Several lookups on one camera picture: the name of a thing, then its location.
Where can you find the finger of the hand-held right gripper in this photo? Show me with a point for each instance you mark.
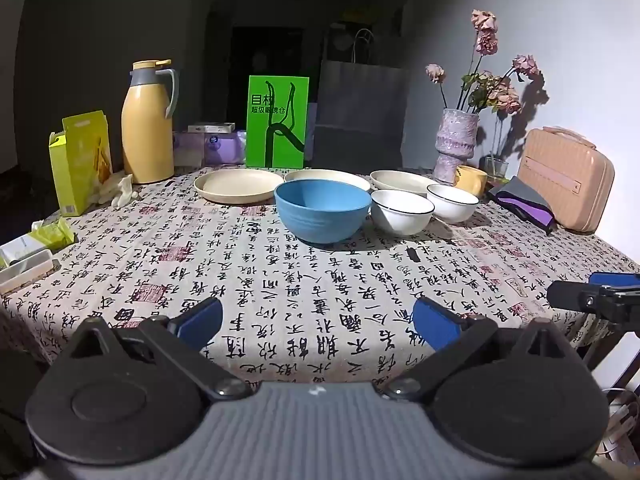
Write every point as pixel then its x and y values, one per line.
pixel 570 296
pixel 615 279

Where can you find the white bowl with black rim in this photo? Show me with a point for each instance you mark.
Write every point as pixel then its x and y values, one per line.
pixel 455 205
pixel 400 217

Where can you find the bunch of dried pink roses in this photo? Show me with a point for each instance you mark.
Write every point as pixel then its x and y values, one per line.
pixel 485 42

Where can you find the calligraphy printed tablecloth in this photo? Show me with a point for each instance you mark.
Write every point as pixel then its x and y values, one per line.
pixel 300 285

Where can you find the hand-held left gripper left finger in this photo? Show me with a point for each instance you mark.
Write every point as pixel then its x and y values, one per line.
pixel 200 317

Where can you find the purple and grey pouch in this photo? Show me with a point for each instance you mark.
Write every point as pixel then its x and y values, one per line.
pixel 520 200

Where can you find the green and white snack packet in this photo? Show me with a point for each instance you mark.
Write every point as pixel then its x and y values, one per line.
pixel 50 235

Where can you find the small white flat box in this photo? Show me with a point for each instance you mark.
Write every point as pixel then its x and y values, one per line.
pixel 212 128

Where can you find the crumpled white tissue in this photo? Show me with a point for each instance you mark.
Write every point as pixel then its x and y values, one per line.
pixel 39 226

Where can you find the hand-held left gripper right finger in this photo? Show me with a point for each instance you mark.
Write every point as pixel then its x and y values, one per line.
pixel 435 327

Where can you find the green paper bag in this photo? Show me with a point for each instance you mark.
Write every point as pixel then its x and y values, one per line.
pixel 295 105

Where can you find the cream round plate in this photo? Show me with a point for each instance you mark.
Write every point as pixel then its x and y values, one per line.
pixel 235 186
pixel 400 181
pixel 325 176

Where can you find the white plastic snack tray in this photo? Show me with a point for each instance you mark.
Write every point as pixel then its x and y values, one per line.
pixel 25 270

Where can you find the blue bowl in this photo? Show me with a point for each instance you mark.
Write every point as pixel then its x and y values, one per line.
pixel 322 215

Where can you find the pink hard-shell case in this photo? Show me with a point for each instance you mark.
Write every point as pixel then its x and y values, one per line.
pixel 565 185

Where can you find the yellow mug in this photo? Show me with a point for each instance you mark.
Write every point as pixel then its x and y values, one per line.
pixel 470 180

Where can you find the yellow thermos jug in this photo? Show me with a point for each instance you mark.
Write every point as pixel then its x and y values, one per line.
pixel 147 135

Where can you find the dark grey paper bag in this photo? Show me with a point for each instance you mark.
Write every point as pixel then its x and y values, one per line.
pixel 360 110

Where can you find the white rubber gloves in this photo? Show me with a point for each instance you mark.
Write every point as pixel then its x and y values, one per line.
pixel 120 187

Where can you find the clear glass cup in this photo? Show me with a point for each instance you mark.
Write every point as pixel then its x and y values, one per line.
pixel 496 167

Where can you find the yellow-green snack box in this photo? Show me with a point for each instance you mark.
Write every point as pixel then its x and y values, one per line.
pixel 80 160

